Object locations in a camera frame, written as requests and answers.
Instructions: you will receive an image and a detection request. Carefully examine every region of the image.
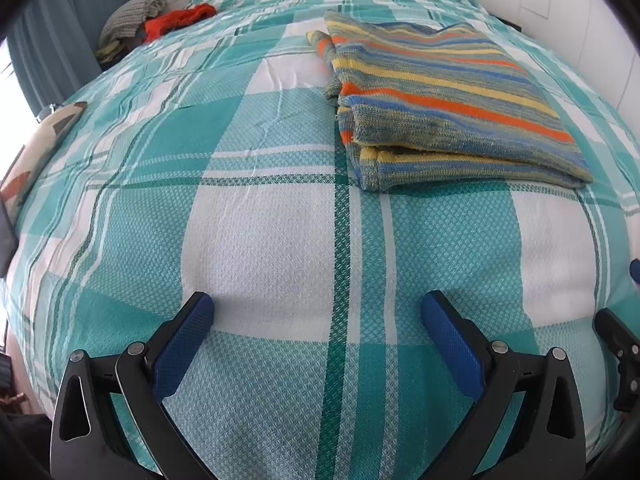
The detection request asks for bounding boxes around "striped multicolour knit sweater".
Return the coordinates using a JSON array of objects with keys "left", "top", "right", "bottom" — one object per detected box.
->
[{"left": 307, "top": 11, "right": 593, "bottom": 192}]

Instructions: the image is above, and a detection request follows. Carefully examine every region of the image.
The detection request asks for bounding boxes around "grey striped clothes pile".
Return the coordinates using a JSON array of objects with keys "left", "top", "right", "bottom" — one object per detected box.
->
[{"left": 96, "top": 0, "right": 167, "bottom": 65}]

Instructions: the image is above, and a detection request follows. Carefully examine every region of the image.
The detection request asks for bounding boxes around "patterned beige cushion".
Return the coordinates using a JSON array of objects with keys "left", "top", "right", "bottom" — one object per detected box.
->
[{"left": 1, "top": 101, "right": 88, "bottom": 224}]

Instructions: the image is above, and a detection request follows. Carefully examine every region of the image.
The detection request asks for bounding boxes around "teal white plaid bedspread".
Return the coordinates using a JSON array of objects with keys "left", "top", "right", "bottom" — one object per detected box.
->
[{"left": 1, "top": 0, "right": 639, "bottom": 479}]

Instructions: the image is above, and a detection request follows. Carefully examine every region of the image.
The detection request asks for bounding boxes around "blue curtain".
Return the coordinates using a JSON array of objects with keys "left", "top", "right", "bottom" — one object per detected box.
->
[{"left": 6, "top": 0, "right": 128, "bottom": 115}]

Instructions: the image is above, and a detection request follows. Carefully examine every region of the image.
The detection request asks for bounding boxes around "red garment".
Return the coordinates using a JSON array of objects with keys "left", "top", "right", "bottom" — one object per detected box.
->
[{"left": 144, "top": 3, "right": 217, "bottom": 44}]

